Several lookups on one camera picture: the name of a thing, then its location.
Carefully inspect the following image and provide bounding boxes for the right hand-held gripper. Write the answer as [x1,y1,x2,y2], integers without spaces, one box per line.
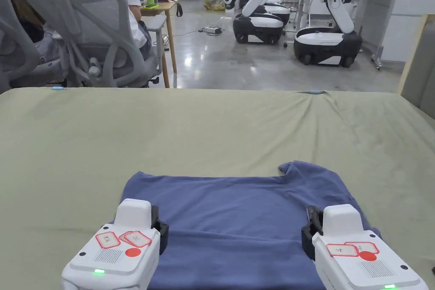
[301,204,429,290]

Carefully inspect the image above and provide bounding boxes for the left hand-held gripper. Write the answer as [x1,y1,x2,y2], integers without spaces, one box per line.
[61,198,169,290]

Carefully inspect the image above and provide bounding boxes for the dark blue shirt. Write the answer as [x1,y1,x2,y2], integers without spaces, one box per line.
[109,160,383,290]

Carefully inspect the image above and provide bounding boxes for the grey mesh office chair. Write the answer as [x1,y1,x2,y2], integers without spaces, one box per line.
[20,0,168,89]
[0,0,68,87]

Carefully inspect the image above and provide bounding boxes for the white and black wheeled robot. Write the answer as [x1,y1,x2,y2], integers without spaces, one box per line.
[264,0,291,26]
[232,0,291,45]
[294,0,363,68]

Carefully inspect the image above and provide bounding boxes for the white power strip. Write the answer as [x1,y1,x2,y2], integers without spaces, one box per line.
[198,25,223,36]

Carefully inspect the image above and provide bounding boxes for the wooden table with laptop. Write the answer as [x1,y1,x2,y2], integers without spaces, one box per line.
[130,0,184,89]

